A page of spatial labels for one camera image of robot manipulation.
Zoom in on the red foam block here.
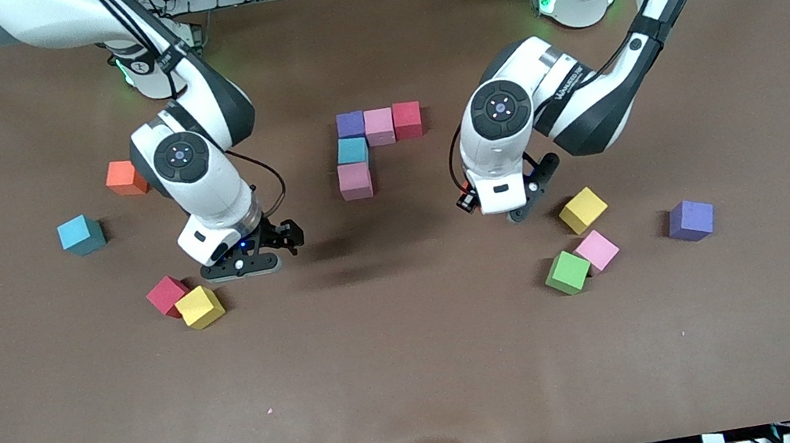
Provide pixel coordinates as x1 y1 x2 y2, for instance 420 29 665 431
390 99 426 142
142 272 195 323

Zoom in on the yellow foam block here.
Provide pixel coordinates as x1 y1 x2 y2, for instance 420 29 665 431
172 282 229 334
554 183 613 239

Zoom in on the mauve pink foam block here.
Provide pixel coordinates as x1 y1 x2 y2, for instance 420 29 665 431
362 106 399 149

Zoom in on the blue foam block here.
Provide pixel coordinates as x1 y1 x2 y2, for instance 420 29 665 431
55 211 109 261
334 134 371 167

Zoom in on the green foam block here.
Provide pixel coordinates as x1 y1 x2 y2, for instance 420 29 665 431
540 247 597 300

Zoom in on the purple foam block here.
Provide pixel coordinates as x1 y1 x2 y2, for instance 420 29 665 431
334 108 369 142
664 195 720 246

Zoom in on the paper table cover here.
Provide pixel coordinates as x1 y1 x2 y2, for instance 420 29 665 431
0 0 790 443

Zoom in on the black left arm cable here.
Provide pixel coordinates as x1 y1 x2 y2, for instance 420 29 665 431
423 0 780 197

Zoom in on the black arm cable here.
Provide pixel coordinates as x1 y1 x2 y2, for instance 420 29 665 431
423 0 780 197
86 0 292 245

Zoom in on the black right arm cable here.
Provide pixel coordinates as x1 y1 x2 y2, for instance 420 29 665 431
86 0 292 245

